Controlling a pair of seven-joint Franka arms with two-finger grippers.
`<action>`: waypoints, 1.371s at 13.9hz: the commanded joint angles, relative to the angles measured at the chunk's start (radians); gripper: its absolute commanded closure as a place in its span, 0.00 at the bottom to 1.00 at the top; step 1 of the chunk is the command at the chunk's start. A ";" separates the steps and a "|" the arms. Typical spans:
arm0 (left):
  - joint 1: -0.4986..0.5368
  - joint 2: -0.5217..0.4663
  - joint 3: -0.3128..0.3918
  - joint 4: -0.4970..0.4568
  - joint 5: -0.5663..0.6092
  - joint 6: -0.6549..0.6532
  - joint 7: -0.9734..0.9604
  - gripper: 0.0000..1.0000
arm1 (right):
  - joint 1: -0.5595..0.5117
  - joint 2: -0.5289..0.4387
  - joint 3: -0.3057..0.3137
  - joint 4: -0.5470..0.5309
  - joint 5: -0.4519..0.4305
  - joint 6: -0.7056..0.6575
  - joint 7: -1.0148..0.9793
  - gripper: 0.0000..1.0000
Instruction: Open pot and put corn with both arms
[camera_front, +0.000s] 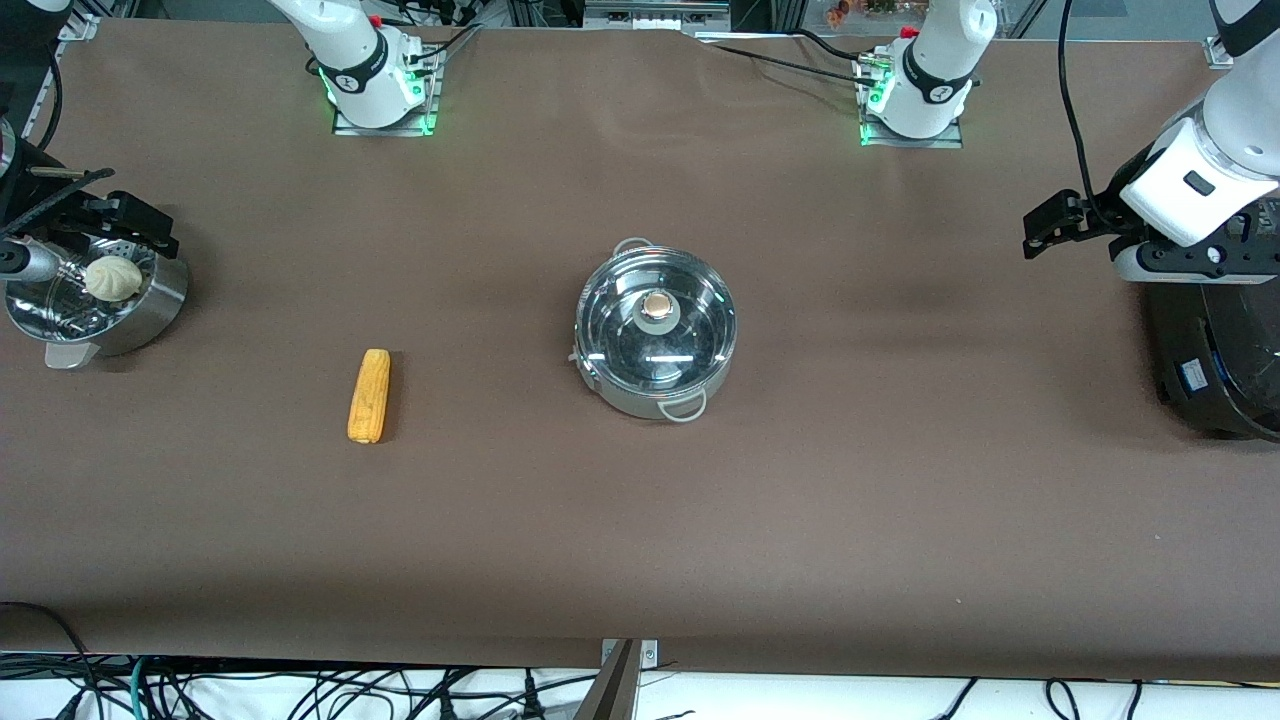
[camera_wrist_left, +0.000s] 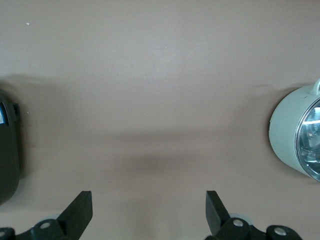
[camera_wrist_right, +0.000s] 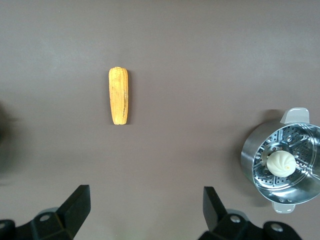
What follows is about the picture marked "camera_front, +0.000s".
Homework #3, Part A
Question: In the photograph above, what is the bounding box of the yellow corn cob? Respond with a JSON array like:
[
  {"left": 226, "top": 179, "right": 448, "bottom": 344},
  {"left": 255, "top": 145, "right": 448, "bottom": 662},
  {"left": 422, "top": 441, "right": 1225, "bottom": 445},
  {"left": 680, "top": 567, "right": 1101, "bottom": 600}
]
[{"left": 347, "top": 348, "right": 392, "bottom": 444}]

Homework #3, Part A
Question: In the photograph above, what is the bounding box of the glass pot lid with knob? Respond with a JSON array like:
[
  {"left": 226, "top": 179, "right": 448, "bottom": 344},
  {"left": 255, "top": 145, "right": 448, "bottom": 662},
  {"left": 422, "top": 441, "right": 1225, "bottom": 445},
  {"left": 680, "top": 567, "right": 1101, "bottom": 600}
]
[{"left": 577, "top": 250, "right": 738, "bottom": 393}]

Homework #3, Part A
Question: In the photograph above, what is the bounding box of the stainless steel steamer pot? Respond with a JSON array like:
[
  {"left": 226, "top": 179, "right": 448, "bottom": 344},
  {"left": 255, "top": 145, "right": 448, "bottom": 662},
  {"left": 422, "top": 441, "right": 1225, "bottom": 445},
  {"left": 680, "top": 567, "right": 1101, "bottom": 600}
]
[{"left": 5, "top": 232, "right": 191, "bottom": 371}]

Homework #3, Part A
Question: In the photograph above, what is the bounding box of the white steamed bun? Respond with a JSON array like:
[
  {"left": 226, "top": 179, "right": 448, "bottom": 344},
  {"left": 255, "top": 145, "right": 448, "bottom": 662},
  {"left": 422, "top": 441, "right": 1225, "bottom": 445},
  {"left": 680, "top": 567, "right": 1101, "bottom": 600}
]
[{"left": 84, "top": 255, "right": 144, "bottom": 303}]

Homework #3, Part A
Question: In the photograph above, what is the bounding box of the black rice cooker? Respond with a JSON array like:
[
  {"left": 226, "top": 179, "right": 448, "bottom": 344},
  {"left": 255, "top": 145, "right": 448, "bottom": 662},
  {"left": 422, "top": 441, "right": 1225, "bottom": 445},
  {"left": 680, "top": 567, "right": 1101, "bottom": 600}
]
[{"left": 1145, "top": 200, "right": 1280, "bottom": 443}]

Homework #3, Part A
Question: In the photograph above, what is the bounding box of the grey metal background device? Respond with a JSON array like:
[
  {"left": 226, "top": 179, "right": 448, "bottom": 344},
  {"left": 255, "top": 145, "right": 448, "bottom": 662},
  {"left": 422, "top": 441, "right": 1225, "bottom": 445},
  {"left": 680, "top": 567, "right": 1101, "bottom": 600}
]
[{"left": 583, "top": 0, "right": 733, "bottom": 33}]

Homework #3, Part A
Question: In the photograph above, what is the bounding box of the brown table cover sheet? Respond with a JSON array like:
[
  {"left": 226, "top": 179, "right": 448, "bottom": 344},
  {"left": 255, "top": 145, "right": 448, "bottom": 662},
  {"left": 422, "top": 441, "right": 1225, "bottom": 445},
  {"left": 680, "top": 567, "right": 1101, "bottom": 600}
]
[{"left": 0, "top": 18, "right": 1280, "bottom": 683}]

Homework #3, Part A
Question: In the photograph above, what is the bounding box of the dark beam under table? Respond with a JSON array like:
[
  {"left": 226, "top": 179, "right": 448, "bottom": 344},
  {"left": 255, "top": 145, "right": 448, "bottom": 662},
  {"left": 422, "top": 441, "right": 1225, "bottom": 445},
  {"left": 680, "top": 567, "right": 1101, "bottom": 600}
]
[{"left": 573, "top": 640, "right": 641, "bottom": 720}]

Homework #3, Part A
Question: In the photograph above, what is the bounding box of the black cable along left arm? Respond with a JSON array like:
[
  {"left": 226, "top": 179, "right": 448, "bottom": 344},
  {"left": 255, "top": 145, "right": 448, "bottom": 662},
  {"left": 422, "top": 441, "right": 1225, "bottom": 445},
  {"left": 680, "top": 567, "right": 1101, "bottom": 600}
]
[{"left": 1057, "top": 0, "right": 1114, "bottom": 223}]

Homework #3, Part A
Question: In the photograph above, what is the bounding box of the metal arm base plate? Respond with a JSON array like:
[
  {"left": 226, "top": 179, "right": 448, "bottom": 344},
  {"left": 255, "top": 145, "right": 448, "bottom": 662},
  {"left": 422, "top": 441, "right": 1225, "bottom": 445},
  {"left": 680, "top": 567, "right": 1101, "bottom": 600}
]
[
  {"left": 332, "top": 70, "right": 442, "bottom": 137},
  {"left": 858, "top": 105, "right": 966, "bottom": 151}
]

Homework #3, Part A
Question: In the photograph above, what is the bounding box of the stainless steel pot with handles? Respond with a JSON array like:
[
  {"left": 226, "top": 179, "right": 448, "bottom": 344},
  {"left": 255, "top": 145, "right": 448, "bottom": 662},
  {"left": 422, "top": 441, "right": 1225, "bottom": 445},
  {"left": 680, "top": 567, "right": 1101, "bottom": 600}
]
[{"left": 573, "top": 237, "right": 739, "bottom": 424}]

